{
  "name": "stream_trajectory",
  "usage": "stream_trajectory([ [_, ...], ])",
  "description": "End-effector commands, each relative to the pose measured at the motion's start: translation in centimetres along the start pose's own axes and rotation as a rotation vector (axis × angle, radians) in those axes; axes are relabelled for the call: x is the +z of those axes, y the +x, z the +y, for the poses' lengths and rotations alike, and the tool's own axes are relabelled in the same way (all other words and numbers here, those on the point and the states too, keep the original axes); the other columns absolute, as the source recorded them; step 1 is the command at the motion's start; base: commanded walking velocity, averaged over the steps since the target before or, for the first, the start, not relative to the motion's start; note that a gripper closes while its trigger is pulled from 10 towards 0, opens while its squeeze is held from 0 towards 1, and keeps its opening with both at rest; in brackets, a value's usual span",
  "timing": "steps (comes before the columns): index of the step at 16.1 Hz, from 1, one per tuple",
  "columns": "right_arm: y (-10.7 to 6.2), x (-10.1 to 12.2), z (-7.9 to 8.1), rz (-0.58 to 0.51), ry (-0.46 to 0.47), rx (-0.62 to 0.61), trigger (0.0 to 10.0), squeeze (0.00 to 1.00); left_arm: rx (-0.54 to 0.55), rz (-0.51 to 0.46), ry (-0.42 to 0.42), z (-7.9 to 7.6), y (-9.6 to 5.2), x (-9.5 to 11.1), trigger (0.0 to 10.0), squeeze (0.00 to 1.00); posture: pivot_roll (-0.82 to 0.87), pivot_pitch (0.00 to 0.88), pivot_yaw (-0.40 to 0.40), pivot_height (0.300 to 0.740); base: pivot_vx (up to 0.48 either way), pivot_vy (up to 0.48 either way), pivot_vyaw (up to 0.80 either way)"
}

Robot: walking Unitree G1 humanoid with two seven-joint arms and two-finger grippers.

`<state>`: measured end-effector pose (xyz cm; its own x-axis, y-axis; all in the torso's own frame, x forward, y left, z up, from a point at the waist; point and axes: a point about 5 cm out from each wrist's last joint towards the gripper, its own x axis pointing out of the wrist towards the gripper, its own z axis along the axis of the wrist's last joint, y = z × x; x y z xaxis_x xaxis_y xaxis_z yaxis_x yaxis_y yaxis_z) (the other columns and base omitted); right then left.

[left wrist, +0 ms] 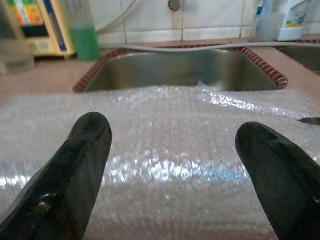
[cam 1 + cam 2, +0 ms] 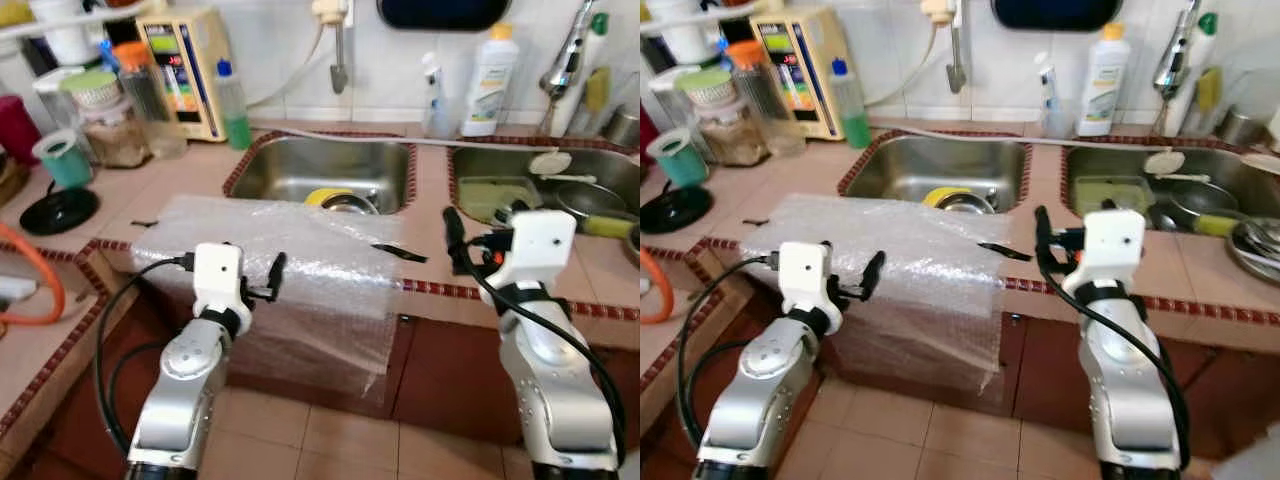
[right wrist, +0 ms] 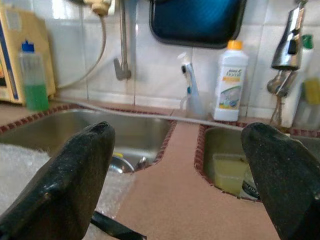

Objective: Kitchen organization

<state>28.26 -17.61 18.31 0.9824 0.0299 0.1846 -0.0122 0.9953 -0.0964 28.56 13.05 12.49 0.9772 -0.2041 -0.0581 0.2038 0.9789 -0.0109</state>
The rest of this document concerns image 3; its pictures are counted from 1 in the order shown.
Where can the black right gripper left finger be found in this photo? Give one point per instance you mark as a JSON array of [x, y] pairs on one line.
[[62, 195]]

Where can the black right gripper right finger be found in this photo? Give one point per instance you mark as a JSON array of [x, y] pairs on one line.
[[287, 187]]

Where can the round steel dish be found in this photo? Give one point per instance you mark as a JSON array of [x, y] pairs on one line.
[[122, 165]]

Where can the steel spoon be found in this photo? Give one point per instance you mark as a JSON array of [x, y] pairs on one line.
[[141, 163]]

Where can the chrome kitchen faucet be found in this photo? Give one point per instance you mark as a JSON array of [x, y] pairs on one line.
[[290, 37]]

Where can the clear bubble wrap sheet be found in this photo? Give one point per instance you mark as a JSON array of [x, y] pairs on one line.
[[20, 162]]

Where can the black tape strip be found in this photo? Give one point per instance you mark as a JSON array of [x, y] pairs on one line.
[[117, 227]]

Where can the large steel sink basin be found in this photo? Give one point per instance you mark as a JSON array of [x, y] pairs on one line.
[[225, 140]]

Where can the white bottle green cap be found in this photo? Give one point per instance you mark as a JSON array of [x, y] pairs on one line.
[[310, 107]]

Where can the small steel sink basin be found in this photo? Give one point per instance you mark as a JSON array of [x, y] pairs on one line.
[[140, 135]]

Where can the green liquid bottle blue cap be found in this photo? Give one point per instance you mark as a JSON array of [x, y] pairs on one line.
[[36, 95]]

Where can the white detergent bottle orange cap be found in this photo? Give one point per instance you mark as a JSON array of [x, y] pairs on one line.
[[230, 82]]

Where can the small white spray bottle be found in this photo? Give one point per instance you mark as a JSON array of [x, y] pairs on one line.
[[195, 100]]

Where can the beige water ionizer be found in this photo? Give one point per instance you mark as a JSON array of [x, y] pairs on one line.
[[30, 30]]

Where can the grey tap spout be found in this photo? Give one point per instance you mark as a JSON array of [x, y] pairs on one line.
[[123, 37]]

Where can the dark hanging tray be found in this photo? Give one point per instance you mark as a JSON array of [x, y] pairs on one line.
[[195, 22]]

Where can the beige tap fitting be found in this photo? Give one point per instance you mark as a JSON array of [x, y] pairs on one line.
[[100, 6]]

